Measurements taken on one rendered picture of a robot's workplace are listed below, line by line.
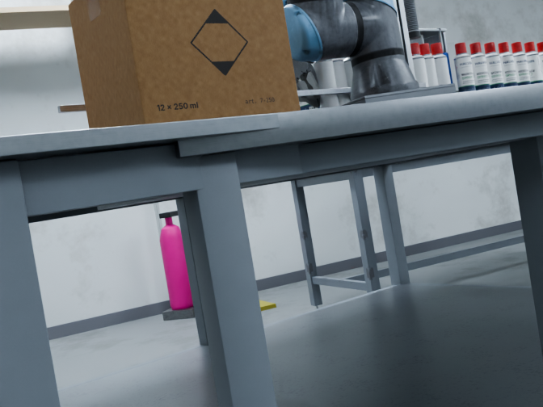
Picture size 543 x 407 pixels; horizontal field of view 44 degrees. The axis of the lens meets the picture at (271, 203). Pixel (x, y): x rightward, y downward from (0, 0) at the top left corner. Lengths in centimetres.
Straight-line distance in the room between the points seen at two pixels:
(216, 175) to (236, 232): 8
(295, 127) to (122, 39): 35
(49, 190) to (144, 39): 39
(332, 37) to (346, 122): 52
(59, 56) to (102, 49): 359
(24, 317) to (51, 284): 387
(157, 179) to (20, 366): 26
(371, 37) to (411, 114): 51
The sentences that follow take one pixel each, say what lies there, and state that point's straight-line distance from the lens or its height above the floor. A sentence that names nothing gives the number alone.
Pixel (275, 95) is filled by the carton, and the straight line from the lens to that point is 118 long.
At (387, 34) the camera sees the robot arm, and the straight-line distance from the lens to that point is 149.
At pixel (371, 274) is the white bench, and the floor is 24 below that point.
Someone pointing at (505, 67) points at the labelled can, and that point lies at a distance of 240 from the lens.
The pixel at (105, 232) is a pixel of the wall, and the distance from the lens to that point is 466.
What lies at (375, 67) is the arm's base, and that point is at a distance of 147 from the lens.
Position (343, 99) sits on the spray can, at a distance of 182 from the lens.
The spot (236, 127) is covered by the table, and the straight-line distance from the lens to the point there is 84.
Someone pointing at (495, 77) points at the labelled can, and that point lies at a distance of 234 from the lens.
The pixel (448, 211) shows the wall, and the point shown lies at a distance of 592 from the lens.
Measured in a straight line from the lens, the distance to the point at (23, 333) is 75.
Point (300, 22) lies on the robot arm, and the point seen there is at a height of 105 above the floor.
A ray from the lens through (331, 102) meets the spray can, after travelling 178.
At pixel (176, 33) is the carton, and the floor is 100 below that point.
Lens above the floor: 74
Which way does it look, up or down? 1 degrees down
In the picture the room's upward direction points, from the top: 9 degrees counter-clockwise
